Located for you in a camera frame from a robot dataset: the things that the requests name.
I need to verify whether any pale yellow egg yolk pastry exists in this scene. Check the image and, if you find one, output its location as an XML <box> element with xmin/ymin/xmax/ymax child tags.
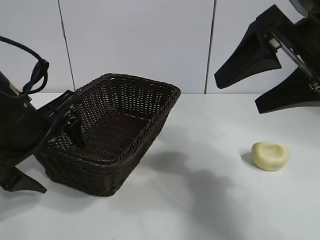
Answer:
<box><xmin>251</xmin><ymin>141</ymin><xmax>290</xmax><ymax>172</ymax></box>

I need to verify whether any black sleeved left arm cable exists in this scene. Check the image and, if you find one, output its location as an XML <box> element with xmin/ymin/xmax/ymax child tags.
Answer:
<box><xmin>0</xmin><ymin>36</ymin><xmax>50</xmax><ymax>97</ymax></box>

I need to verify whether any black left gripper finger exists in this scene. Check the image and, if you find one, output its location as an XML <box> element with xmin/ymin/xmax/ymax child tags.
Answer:
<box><xmin>64</xmin><ymin>109</ymin><xmax>86</xmax><ymax>149</ymax></box>
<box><xmin>7</xmin><ymin>165</ymin><xmax>48</xmax><ymax>195</ymax></box>

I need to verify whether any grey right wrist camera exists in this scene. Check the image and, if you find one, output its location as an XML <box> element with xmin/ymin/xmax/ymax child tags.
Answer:
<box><xmin>289</xmin><ymin>0</ymin><xmax>311</xmax><ymax>12</ymax></box>

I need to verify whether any dark brown wicker basket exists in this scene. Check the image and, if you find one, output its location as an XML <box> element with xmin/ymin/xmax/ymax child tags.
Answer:
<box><xmin>33</xmin><ymin>72</ymin><xmax>181</xmax><ymax>197</ymax></box>

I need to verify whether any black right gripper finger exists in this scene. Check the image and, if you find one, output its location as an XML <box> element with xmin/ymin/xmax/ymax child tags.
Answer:
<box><xmin>214</xmin><ymin>3</ymin><xmax>296</xmax><ymax>89</ymax></box>
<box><xmin>254</xmin><ymin>66</ymin><xmax>320</xmax><ymax>115</ymax></box>

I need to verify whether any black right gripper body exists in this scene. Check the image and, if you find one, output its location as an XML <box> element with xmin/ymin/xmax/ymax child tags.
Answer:
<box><xmin>269</xmin><ymin>0</ymin><xmax>320</xmax><ymax>90</ymax></box>

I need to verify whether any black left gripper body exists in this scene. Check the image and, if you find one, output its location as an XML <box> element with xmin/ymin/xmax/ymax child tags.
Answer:
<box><xmin>0</xmin><ymin>71</ymin><xmax>81</xmax><ymax>192</ymax></box>

